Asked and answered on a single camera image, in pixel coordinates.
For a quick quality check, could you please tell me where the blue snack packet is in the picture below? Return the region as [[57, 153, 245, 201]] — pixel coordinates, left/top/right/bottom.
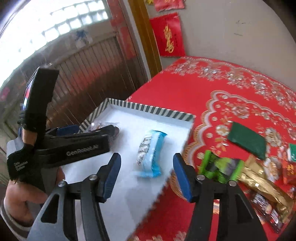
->
[[135, 130, 167, 178]]

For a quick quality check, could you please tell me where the person's left hand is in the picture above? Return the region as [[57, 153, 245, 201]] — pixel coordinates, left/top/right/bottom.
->
[[3, 166, 67, 227]]

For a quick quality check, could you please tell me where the lower red wall banner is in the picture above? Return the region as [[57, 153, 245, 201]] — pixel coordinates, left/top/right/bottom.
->
[[149, 12, 186, 57]]

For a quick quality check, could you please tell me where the dark green packet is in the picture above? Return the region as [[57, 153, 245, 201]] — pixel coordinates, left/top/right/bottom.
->
[[227, 122, 267, 160]]

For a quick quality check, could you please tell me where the red wall banner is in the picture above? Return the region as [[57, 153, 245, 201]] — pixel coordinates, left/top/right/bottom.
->
[[154, 0, 185, 11], [149, 12, 186, 57]]

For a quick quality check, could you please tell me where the yellow door frame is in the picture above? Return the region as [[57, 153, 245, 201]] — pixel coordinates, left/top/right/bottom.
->
[[128, 0, 162, 77]]

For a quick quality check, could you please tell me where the gold snack packet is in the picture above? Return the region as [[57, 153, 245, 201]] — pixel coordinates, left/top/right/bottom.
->
[[238, 155, 295, 223]]

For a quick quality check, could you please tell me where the bright window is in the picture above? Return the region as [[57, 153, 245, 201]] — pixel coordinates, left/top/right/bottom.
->
[[1, 1, 111, 84]]

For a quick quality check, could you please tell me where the bright green snack packet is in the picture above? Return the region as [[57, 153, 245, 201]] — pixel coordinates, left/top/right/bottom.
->
[[198, 150, 244, 184]]

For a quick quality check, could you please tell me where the Nescafe coffee stick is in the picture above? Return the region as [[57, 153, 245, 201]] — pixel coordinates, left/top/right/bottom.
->
[[249, 190, 287, 233]]

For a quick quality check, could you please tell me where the green sauce cup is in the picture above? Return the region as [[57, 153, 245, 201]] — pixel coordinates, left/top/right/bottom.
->
[[287, 144, 296, 162]]

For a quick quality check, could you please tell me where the clear plastic snack bag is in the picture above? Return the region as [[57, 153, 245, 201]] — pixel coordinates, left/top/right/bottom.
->
[[89, 121, 119, 131]]

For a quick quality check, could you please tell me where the striped white tray box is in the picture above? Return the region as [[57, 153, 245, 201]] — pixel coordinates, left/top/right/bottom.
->
[[63, 98, 195, 240]]

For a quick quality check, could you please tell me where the red gold-lettered snack packet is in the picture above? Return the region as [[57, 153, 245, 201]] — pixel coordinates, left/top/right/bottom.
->
[[281, 160, 296, 185]]

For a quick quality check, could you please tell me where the upper red wall banner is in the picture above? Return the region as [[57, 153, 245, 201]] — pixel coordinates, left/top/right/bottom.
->
[[154, 0, 185, 11]]

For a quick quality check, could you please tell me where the red floral tablecloth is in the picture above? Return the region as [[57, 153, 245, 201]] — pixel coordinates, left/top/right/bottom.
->
[[125, 56, 296, 241]]

